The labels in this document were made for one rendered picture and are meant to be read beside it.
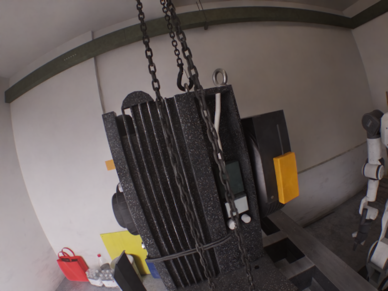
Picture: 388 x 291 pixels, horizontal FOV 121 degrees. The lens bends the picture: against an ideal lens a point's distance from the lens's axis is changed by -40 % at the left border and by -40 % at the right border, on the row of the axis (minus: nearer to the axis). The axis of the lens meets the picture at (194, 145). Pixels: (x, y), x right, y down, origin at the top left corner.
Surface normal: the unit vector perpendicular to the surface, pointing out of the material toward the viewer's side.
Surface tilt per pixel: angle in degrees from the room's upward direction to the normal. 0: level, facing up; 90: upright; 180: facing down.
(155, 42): 90
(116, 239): 87
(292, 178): 90
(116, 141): 90
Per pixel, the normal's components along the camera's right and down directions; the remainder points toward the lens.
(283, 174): 0.22, 0.04
